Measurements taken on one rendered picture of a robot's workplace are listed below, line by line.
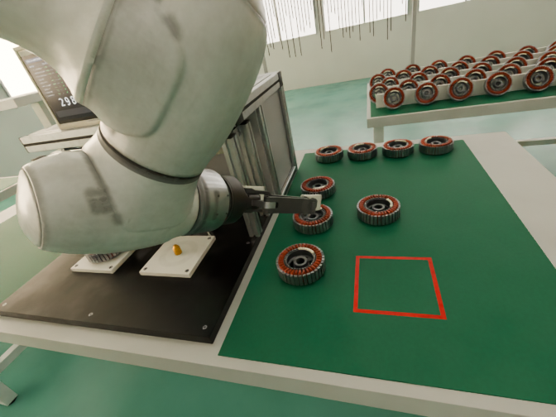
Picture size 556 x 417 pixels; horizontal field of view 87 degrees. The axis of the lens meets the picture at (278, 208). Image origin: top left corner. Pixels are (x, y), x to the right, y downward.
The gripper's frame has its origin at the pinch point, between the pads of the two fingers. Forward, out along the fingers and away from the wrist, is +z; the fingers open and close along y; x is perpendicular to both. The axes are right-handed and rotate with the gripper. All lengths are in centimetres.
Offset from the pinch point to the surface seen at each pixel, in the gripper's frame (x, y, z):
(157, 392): -96, -70, 22
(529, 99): 48, 44, 125
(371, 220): -5.2, 9.8, 27.0
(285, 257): -14.7, -3.1, 6.9
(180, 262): -20.6, -28.1, -2.7
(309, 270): -15.6, 4.0, 5.8
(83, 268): -27, -55, -14
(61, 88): 20, -59, -18
